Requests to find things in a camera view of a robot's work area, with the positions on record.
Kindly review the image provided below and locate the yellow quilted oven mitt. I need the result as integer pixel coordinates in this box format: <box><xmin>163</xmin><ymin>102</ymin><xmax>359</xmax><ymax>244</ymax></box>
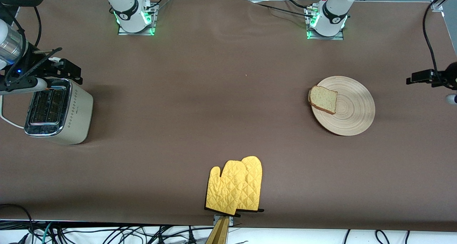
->
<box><xmin>236</xmin><ymin>156</ymin><xmax>265</xmax><ymax>213</ymax></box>
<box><xmin>205</xmin><ymin>160</ymin><xmax>248</xmax><ymax>216</ymax></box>

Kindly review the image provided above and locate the round wooden plate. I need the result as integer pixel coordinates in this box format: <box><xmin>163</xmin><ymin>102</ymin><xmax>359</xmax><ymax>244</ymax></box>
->
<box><xmin>311</xmin><ymin>76</ymin><xmax>376</xmax><ymax>137</ymax></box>

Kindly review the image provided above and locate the black cable to arm base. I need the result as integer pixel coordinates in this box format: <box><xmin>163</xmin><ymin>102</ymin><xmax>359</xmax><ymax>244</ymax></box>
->
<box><xmin>246</xmin><ymin>0</ymin><xmax>320</xmax><ymax>19</ymax></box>

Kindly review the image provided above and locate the white toaster power cord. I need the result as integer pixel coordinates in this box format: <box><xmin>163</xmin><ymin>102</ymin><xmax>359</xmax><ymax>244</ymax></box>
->
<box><xmin>0</xmin><ymin>94</ymin><xmax>26</xmax><ymax>129</ymax></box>

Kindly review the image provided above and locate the tan wooden bar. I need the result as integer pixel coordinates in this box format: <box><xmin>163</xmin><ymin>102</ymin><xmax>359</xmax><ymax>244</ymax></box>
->
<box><xmin>205</xmin><ymin>217</ymin><xmax>230</xmax><ymax>244</ymax></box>

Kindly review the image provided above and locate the slice of bread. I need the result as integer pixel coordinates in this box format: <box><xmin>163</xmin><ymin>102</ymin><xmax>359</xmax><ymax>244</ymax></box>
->
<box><xmin>308</xmin><ymin>86</ymin><xmax>338</xmax><ymax>115</ymax></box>

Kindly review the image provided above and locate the cream and chrome toaster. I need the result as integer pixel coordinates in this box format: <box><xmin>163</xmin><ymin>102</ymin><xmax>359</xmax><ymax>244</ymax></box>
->
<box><xmin>24</xmin><ymin>77</ymin><xmax>94</xmax><ymax>146</ymax></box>

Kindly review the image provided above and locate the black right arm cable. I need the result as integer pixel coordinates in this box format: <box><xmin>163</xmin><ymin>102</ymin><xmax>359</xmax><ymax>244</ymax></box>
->
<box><xmin>0</xmin><ymin>5</ymin><xmax>42</xmax><ymax>85</ymax></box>

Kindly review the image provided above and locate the teal floor cable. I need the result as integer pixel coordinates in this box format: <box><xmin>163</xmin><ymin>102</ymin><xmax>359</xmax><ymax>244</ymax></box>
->
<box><xmin>41</xmin><ymin>222</ymin><xmax>55</xmax><ymax>244</ymax></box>

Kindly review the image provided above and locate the black looped floor cable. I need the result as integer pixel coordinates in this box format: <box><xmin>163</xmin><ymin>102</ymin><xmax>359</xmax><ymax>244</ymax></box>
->
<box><xmin>0</xmin><ymin>203</ymin><xmax>35</xmax><ymax>244</ymax></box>

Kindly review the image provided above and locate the small metal bracket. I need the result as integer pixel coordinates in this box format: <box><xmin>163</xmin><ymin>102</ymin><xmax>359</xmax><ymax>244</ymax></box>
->
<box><xmin>213</xmin><ymin>214</ymin><xmax>235</xmax><ymax>227</ymax></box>

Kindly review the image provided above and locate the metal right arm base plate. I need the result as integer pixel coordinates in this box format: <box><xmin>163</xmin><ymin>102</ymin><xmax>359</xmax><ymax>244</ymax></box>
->
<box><xmin>117</xmin><ymin>1</ymin><xmax>157</xmax><ymax>36</ymax></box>

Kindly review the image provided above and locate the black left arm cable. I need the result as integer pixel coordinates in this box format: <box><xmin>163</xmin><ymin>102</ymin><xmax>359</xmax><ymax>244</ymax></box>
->
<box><xmin>423</xmin><ymin>0</ymin><xmax>457</xmax><ymax>83</ymax></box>

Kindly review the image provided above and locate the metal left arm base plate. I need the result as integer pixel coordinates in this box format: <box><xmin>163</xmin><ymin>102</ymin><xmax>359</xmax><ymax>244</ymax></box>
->
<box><xmin>306</xmin><ymin>6</ymin><xmax>345</xmax><ymax>41</ymax></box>

